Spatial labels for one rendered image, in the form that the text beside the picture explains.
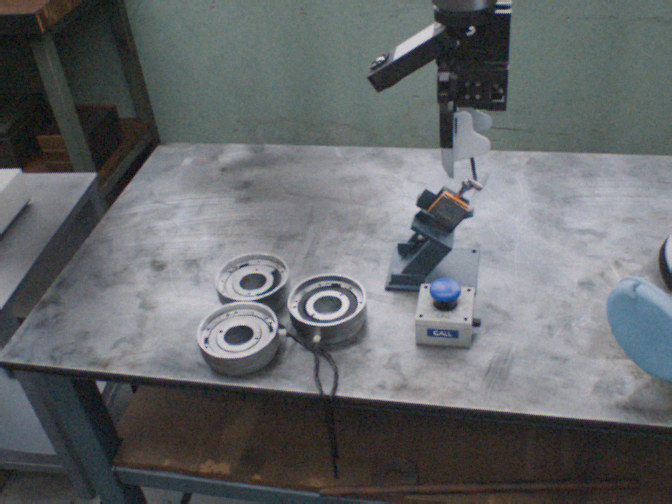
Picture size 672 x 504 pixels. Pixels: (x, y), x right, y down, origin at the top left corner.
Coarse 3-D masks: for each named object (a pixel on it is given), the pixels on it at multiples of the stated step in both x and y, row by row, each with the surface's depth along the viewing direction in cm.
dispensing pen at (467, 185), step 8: (464, 184) 98; (472, 184) 97; (480, 184) 98; (440, 192) 100; (448, 192) 99; (456, 192) 100; (464, 192) 98; (432, 200) 101; (464, 200) 100; (416, 240) 105
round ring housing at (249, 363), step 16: (240, 304) 100; (256, 304) 99; (208, 320) 98; (240, 320) 99; (272, 320) 98; (208, 336) 97; (224, 336) 97; (240, 336) 100; (256, 336) 96; (272, 336) 94; (208, 352) 93; (256, 352) 92; (272, 352) 95; (224, 368) 93; (240, 368) 93; (256, 368) 95
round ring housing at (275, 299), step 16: (240, 256) 108; (256, 256) 109; (272, 256) 108; (224, 272) 107; (256, 272) 107; (288, 272) 104; (224, 288) 104; (240, 288) 104; (288, 288) 104; (224, 304) 103; (272, 304) 102
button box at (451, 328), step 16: (464, 288) 98; (432, 304) 96; (448, 304) 95; (464, 304) 95; (416, 320) 94; (432, 320) 93; (448, 320) 93; (464, 320) 93; (480, 320) 96; (416, 336) 96; (432, 336) 95; (448, 336) 94; (464, 336) 94
